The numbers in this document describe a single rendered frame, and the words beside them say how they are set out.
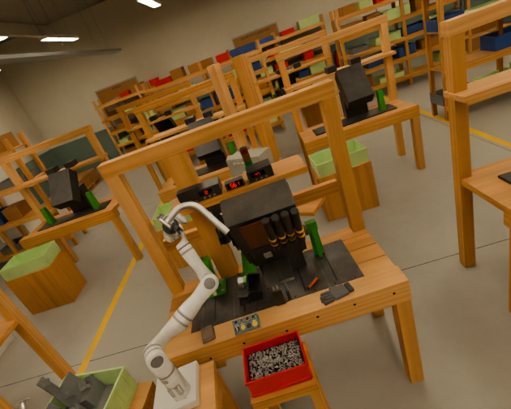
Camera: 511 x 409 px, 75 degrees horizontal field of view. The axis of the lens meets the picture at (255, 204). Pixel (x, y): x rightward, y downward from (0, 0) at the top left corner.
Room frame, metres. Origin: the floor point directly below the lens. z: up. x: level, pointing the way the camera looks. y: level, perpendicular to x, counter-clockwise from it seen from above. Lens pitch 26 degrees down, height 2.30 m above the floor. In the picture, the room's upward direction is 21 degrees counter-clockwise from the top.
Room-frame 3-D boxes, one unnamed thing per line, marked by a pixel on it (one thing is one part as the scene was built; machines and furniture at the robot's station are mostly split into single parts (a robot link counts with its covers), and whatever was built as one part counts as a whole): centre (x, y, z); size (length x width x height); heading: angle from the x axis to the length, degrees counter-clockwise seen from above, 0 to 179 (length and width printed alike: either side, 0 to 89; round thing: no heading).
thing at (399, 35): (8.30, -4.64, 1.12); 3.22 x 0.55 x 2.23; 83
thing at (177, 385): (1.20, 0.69, 0.98); 0.09 x 0.09 x 0.17; 85
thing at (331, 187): (2.11, 0.06, 1.23); 1.30 x 0.05 x 0.09; 86
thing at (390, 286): (1.46, 0.10, 0.82); 1.50 x 0.14 x 0.15; 86
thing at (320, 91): (2.04, 0.07, 1.89); 1.50 x 0.09 x 0.09; 86
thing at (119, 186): (2.04, 0.07, 1.36); 1.49 x 0.09 x 0.97; 86
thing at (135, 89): (11.51, 2.13, 1.11); 3.01 x 0.54 x 2.23; 83
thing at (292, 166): (2.00, 0.07, 1.52); 0.90 x 0.25 x 0.04; 86
